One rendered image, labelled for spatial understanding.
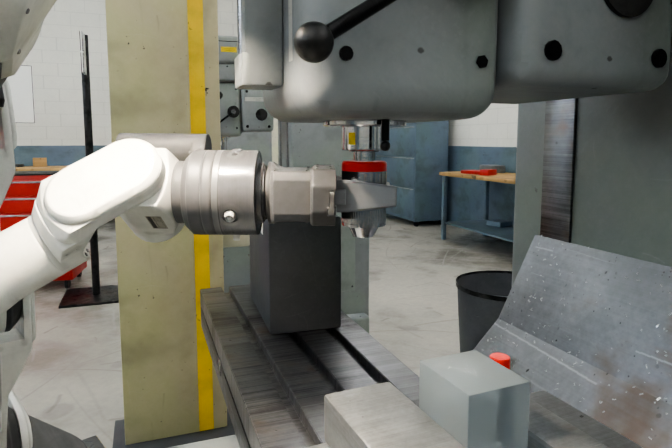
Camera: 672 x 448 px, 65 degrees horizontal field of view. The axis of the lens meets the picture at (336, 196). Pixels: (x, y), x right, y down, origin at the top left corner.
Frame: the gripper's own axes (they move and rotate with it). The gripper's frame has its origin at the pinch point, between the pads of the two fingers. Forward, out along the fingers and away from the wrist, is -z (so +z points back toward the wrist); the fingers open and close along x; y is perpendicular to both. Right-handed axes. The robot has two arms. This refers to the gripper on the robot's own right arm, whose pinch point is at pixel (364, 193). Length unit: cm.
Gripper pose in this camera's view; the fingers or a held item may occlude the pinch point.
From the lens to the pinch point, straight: 55.2
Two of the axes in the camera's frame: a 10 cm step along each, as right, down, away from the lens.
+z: -10.0, -0.1, -0.3
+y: -0.1, 9.9, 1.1
